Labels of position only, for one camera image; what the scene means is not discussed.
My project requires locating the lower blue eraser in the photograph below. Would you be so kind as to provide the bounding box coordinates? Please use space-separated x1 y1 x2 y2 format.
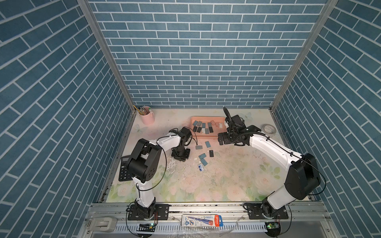
200 159 208 166

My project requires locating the blue eraser with print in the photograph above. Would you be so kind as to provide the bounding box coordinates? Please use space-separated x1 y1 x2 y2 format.
199 153 206 160

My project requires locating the pink metal pencil bucket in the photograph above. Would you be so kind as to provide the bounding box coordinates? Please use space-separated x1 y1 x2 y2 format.
139 106 155 126

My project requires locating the black calculator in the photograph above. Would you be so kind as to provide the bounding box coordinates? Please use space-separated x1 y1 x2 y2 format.
118 155 133 181

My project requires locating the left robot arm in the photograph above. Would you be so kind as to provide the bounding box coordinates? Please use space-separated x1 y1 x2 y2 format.
127 127 193 208

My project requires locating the tape roll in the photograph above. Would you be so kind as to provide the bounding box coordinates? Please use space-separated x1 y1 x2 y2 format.
262 124 277 134

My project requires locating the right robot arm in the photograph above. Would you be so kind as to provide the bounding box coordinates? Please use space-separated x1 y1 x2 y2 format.
218 107 325 217

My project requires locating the red blue pen package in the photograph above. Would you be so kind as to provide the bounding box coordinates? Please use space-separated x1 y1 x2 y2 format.
181 214 224 228

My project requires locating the pink storage tray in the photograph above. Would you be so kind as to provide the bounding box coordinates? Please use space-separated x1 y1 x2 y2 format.
190 116 227 139

